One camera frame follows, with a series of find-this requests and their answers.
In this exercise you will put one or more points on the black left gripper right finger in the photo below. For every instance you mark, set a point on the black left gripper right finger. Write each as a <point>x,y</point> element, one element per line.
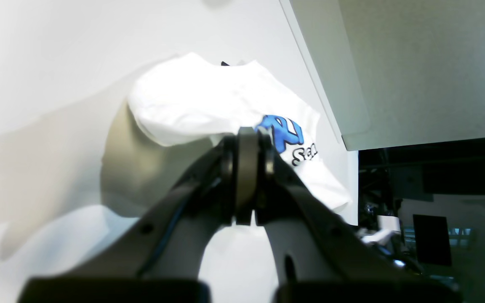
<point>318,257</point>

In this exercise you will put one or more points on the white printed t-shirt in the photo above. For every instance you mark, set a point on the white printed t-shirt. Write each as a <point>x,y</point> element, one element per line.
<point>187,99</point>

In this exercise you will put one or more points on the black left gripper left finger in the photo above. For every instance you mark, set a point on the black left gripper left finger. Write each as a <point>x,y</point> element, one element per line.
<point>158,259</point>

